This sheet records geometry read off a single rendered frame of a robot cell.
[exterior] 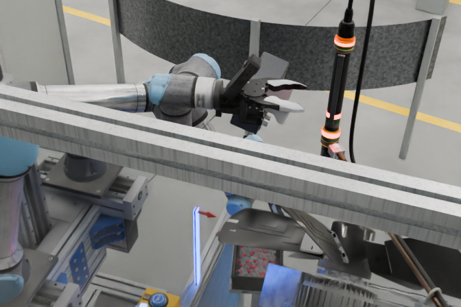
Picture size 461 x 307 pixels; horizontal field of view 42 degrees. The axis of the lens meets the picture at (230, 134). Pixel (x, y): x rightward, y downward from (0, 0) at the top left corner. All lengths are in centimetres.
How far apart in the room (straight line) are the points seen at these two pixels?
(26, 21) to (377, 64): 190
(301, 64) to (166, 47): 82
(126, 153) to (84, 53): 431
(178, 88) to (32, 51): 215
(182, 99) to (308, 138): 264
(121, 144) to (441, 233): 32
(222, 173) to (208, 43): 285
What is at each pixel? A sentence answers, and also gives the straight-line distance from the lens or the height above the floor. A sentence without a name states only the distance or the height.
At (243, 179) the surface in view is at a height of 203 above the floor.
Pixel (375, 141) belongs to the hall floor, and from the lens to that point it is 406.
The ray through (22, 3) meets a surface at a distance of 337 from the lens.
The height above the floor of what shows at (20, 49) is 81.
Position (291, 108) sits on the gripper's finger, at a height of 165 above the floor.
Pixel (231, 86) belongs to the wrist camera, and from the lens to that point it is 138.
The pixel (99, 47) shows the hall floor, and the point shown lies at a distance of 501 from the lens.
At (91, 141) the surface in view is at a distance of 66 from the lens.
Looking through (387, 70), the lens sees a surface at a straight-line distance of 351.
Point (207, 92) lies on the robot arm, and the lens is 139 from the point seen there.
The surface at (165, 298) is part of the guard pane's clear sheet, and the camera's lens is 81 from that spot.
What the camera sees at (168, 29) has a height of 77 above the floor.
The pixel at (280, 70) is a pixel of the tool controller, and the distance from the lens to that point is 230.
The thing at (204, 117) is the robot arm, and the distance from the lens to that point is 179.
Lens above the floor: 243
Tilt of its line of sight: 38 degrees down
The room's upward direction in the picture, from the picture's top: 1 degrees clockwise
